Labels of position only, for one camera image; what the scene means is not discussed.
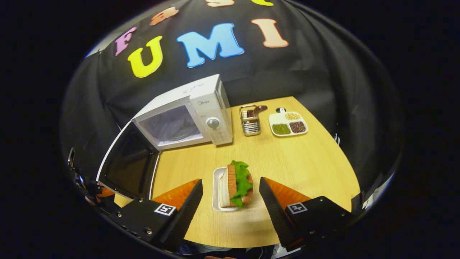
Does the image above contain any black backdrop cloth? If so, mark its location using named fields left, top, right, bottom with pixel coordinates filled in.
left=59, top=0, right=406, bottom=202

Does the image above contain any metal utensil holder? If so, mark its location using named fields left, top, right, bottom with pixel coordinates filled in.
left=240, top=104, right=262, bottom=136

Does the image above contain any white rectangular plate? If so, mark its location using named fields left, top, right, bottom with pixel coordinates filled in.
left=212, top=167, right=239, bottom=212

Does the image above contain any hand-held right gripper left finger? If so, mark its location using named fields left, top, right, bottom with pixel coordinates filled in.
left=110, top=179, right=203, bottom=252

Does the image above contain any lettuce sandwich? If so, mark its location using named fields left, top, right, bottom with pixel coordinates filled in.
left=219, top=160, right=254, bottom=209

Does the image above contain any white sectioned bean plate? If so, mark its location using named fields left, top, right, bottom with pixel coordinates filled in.
left=269, top=107, right=309, bottom=137

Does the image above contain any white microwave oven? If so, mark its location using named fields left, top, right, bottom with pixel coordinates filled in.
left=96, top=74, right=234, bottom=200

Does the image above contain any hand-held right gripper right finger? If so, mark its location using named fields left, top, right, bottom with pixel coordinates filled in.
left=259, top=177, right=356, bottom=252

